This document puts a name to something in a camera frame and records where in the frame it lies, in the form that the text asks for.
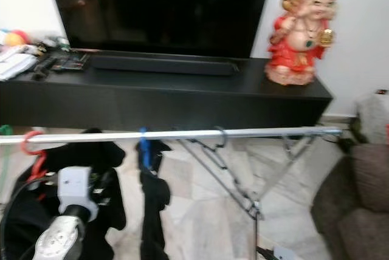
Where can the plain black garment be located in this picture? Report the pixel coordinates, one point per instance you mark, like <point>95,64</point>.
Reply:
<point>154,199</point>

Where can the blue plastic hanger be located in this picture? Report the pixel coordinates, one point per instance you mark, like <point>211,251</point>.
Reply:
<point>144,150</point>

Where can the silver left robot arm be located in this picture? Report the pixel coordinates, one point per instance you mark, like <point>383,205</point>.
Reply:
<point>58,242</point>

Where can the red plastic hanger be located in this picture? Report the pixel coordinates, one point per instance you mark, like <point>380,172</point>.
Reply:
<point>40,166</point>

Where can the black shirt green logo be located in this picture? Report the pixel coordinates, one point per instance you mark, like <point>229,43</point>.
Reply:
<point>79,150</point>

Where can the brown fabric sofa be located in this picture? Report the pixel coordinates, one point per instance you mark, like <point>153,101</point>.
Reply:
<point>358,211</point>

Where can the black TV console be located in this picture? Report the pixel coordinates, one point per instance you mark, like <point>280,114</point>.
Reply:
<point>170,102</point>

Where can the black electronic device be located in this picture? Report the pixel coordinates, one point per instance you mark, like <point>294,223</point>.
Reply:
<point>70,61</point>

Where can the black soundbar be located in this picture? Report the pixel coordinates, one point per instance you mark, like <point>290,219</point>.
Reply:
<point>164,64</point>

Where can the white paper stack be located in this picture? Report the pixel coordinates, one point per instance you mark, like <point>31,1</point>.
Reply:
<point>17,64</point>

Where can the green black toy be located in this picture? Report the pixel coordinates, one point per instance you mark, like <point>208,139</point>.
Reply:
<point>55,45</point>

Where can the grey textured cushion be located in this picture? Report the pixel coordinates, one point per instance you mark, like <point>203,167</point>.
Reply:
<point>371,120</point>

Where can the orange ball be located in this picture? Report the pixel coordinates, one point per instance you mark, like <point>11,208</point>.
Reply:
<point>17,38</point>

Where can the black flat television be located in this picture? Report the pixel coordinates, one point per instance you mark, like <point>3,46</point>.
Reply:
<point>158,11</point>

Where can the red laughing Buddha figurine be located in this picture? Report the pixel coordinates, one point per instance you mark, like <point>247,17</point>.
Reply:
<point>298,53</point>

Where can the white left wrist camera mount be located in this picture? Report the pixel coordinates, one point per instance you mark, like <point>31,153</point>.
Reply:
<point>76,187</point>

